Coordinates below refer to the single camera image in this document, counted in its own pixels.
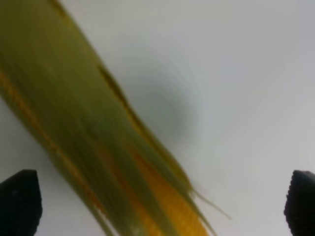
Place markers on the corn cob with green husk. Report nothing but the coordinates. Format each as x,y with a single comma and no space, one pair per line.
59,88

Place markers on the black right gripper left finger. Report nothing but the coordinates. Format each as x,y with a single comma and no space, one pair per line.
20,204

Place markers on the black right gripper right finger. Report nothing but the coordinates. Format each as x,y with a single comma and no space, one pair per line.
299,208

